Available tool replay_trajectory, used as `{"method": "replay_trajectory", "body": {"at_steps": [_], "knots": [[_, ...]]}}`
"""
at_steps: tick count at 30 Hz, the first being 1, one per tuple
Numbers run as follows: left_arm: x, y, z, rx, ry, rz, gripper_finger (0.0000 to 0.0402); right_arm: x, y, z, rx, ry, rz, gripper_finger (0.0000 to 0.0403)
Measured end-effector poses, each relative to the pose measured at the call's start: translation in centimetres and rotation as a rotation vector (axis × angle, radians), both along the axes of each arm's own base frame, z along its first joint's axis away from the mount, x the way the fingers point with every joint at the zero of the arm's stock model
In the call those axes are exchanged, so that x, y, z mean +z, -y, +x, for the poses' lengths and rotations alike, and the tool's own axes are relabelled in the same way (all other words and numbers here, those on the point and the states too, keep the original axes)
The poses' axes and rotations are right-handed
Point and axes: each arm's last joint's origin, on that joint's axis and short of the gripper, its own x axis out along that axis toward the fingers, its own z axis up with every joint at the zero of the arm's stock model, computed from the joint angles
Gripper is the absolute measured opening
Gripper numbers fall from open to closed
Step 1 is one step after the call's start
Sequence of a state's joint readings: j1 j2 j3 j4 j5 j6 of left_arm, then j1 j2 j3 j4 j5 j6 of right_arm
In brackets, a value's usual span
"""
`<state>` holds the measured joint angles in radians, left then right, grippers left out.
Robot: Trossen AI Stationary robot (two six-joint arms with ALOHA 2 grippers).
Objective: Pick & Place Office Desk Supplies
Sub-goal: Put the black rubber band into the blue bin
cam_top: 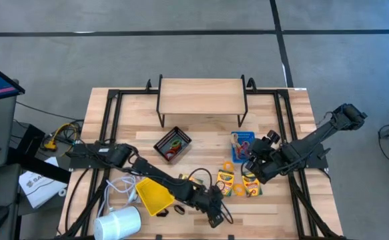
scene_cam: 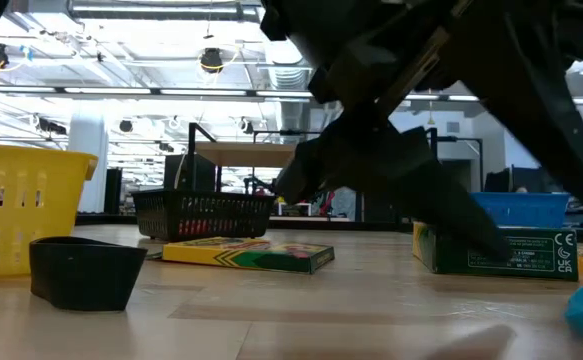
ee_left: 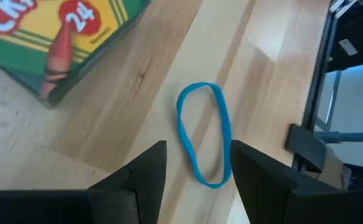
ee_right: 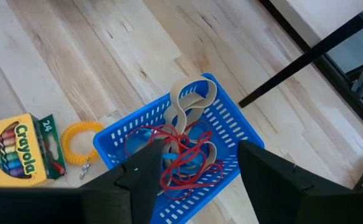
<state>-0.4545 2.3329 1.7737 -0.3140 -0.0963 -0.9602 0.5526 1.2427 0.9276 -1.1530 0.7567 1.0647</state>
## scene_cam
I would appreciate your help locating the white round pillar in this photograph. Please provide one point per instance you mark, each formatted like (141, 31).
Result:
(87, 150)

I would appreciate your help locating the wide black rubber band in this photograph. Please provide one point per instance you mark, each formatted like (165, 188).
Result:
(86, 280)

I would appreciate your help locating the thick crayon box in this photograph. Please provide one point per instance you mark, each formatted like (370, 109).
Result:
(441, 260)

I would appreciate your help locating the black plastic basket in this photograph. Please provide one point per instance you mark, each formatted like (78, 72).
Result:
(201, 197)

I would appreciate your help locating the black tall cabinet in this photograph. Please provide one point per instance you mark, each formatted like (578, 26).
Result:
(112, 190)

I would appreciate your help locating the black desk monitor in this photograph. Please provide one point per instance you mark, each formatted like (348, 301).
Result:
(501, 182)

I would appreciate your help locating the black background robot arm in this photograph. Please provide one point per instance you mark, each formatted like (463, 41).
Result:
(258, 184)

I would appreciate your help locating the grey-blue rubber band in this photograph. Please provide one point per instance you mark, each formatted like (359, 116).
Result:
(155, 255)

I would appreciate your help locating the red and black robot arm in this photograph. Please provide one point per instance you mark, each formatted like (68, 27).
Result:
(330, 202)

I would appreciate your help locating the wooden shelf with black legs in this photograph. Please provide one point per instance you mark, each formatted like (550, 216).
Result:
(241, 155)

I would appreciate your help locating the black background monitor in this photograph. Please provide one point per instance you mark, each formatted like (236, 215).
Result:
(201, 175)

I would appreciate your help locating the yellow plastic basket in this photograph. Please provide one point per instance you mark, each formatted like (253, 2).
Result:
(46, 225)

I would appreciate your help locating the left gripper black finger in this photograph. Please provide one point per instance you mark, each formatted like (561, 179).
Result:
(531, 90)
(396, 170)

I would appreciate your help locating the long ceiling light strip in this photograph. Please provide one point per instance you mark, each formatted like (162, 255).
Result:
(121, 91)

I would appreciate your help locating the blue plastic basket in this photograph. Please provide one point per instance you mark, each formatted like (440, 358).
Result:
(521, 210)

